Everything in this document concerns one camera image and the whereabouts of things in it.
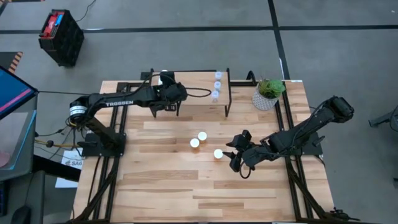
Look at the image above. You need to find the white paper sheet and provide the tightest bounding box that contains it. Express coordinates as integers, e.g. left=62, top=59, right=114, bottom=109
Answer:
left=55, top=148, right=85, bottom=189

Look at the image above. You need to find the blue computer monitor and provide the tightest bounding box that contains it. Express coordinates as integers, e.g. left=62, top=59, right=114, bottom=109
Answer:
left=0, top=65, right=39, bottom=121

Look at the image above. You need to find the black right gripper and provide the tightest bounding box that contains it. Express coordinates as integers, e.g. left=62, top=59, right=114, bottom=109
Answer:
left=222, top=141, right=264, bottom=172

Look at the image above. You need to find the succulent in white patterned pot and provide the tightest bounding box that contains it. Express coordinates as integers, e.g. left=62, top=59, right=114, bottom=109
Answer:
left=251, top=78, right=286, bottom=111

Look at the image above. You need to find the black crate with red top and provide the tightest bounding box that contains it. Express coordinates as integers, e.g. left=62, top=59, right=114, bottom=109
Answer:
left=39, top=9, right=85, bottom=68

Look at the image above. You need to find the black metal table frame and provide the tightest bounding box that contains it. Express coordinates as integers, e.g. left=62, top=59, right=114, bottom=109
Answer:
left=74, top=80, right=361, bottom=224

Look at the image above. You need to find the grey chair base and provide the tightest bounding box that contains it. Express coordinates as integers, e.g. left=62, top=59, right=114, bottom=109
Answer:
left=368, top=105, right=398, bottom=128

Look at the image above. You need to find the wooden shelf with black frame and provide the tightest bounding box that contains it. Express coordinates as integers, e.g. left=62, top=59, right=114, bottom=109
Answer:
left=146, top=67, right=233, bottom=118

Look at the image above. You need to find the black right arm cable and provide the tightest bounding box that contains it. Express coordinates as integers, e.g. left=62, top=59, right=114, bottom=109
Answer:
left=238, top=163, right=253, bottom=180

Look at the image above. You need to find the black yellow striped floor mat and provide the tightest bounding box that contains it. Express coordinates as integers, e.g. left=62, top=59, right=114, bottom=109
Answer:
left=0, top=51, right=24, bottom=74

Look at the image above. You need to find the black table clamp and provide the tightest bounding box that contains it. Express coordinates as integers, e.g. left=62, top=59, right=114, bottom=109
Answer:
left=329, top=208, right=361, bottom=222

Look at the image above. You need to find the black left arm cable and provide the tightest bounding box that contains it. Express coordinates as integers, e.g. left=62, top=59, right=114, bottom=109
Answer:
left=178, top=86, right=213, bottom=98

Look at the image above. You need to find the yellow cable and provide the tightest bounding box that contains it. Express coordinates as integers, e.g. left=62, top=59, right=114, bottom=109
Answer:
left=34, top=119, right=80, bottom=149

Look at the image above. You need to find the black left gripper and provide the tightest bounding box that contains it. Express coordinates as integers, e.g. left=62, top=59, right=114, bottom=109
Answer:
left=160, top=72, right=188, bottom=103

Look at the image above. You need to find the black computer mouse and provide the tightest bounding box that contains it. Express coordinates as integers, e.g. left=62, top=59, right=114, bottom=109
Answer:
left=11, top=205, right=32, bottom=224

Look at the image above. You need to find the grey side desk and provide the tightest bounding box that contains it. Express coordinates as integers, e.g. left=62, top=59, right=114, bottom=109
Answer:
left=0, top=93, right=46, bottom=224

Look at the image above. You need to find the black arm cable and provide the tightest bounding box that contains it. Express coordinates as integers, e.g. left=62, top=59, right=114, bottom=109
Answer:
left=238, top=163, right=253, bottom=180
left=178, top=86, right=213, bottom=98

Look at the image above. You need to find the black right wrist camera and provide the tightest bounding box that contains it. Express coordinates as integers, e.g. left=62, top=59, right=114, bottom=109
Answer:
left=233, top=129, right=252, bottom=147

